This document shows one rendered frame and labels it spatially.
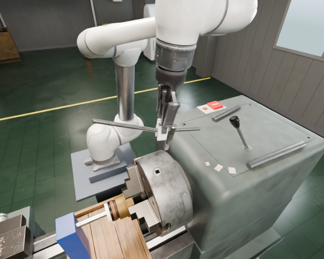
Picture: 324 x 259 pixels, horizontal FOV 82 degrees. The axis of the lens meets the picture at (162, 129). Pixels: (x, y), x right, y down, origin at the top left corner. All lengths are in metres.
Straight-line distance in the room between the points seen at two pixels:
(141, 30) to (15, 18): 7.98
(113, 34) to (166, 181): 0.51
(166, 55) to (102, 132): 0.84
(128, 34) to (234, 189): 0.58
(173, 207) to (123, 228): 0.35
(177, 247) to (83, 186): 0.70
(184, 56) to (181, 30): 0.05
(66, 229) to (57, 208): 1.51
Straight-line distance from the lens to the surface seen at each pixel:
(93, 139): 1.19
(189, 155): 0.72
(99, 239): 0.97
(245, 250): 1.37
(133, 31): 0.65
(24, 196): 2.55
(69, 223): 0.78
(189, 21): 0.40
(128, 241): 0.94
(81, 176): 1.40
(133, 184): 0.76
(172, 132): 0.58
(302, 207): 2.46
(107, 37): 0.70
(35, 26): 8.51
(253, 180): 0.70
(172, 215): 0.69
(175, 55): 0.42
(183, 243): 0.95
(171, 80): 0.44
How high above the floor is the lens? 1.75
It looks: 37 degrees down
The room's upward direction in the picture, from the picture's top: straight up
